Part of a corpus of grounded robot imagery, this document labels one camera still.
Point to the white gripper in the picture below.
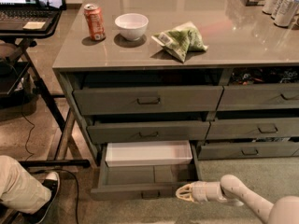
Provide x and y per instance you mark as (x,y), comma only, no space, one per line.
(199,191)

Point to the white ceramic bowl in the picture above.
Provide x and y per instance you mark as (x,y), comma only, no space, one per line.
(132,25)

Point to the person leg beige trousers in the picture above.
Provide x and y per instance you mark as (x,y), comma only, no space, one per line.
(16,184)

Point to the grey drawer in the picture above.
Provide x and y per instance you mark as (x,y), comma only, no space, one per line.
(253,128)
(143,182)
(101,133)
(259,96)
(250,150)
(133,100)

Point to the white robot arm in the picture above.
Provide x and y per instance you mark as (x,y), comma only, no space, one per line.
(232,191)

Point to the green chip bag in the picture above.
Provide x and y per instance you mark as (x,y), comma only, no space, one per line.
(181,40)

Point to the orange soda can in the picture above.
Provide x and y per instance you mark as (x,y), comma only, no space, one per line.
(94,19)

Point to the yellow sticky note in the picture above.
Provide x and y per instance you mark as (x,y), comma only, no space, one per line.
(34,25)

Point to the white plastic tray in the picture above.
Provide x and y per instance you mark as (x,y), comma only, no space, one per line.
(148,153)

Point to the open laptop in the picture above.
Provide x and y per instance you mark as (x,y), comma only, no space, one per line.
(14,14)

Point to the black smartphone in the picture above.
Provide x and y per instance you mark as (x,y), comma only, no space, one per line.
(51,4)

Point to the black white sneaker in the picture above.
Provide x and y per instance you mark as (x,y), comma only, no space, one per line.
(42,198)

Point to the grey drawer cabinet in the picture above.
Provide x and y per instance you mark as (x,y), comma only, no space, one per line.
(245,47)

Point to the white can right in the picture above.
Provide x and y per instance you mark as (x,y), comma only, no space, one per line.
(286,12)

